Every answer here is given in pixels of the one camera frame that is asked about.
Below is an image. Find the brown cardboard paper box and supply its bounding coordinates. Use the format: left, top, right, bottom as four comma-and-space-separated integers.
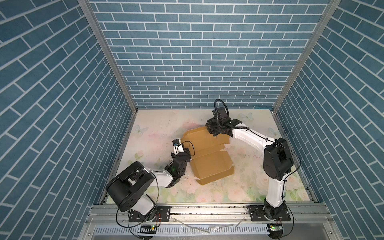
181, 126, 235, 185

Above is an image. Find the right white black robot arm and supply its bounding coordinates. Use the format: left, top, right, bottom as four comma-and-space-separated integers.
206, 117, 294, 210

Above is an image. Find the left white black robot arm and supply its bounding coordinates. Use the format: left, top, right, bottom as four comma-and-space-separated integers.
106, 145, 192, 215

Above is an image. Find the left green circuit board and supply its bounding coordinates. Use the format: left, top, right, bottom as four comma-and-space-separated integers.
138, 226, 158, 235

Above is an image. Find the green circuit board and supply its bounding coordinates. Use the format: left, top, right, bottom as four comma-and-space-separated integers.
269, 225, 284, 232
138, 226, 158, 235

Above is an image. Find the right green circuit board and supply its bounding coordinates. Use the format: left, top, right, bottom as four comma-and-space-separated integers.
269, 225, 284, 232

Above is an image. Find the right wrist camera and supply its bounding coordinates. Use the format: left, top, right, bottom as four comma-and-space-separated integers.
213, 107, 230, 122

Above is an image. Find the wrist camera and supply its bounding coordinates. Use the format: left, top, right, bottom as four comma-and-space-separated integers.
172, 138, 184, 155
213, 107, 230, 122

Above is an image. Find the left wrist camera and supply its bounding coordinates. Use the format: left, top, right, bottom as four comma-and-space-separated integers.
172, 138, 184, 155

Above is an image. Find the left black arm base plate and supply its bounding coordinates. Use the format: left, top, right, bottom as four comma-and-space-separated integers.
129, 206, 171, 223

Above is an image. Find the white slotted cable duct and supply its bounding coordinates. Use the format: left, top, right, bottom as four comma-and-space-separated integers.
94, 224, 269, 237

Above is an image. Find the aluminium front rail frame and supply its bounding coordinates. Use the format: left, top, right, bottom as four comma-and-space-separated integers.
80, 202, 342, 240

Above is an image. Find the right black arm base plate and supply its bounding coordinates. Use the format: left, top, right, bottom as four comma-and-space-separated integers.
247, 204, 291, 222

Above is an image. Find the right aluminium corner post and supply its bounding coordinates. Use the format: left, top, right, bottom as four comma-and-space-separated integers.
272, 0, 341, 115

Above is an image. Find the aluminium corner post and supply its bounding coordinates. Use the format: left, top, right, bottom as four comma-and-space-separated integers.
78, 0, 138, 114
272, 0, 341, 115

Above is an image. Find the left aluminium corner post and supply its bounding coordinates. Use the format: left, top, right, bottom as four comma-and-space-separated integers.
78, 0, 138, 114

